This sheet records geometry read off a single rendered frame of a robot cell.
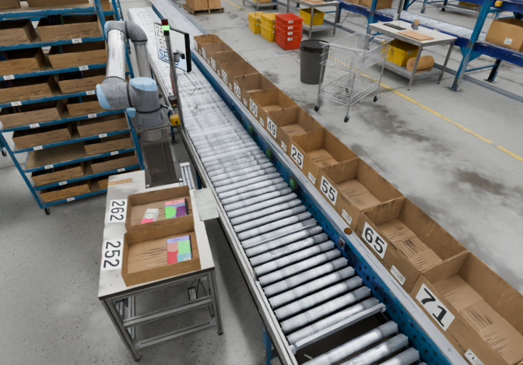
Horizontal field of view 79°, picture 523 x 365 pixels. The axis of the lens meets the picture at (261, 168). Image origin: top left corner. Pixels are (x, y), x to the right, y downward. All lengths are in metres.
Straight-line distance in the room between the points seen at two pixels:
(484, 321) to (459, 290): 0.14
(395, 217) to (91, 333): 2.12
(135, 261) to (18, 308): 1.32
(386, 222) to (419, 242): 0.19
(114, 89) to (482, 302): 2.17
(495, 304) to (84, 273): 2.69
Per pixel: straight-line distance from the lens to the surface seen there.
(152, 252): 1.92
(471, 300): 1.78
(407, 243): 1.87
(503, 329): 1.77
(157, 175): 2.34
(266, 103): 2.97
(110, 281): 1.90
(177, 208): 2.09
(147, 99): 2.08
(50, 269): 3.18
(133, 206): 2.23
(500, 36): 6.22
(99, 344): 2.63
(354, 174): 2.16
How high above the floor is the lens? 2.20
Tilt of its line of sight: 37 degrees down
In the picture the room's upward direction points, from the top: straight up
